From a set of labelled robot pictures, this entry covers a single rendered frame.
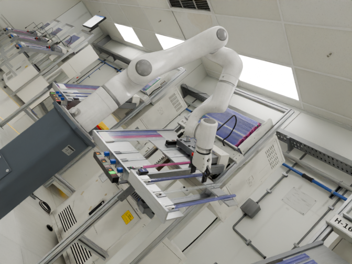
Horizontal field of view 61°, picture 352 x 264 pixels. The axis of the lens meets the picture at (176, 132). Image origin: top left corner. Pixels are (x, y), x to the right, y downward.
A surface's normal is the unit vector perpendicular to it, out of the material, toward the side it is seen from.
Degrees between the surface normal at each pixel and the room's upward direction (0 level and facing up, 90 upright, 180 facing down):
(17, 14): 90
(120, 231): 90
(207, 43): 129
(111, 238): 90
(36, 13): 90
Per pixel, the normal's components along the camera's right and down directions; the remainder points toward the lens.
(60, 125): -0.16, -0.44
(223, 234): -0.42, -0.66
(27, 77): 0.52, 0.37
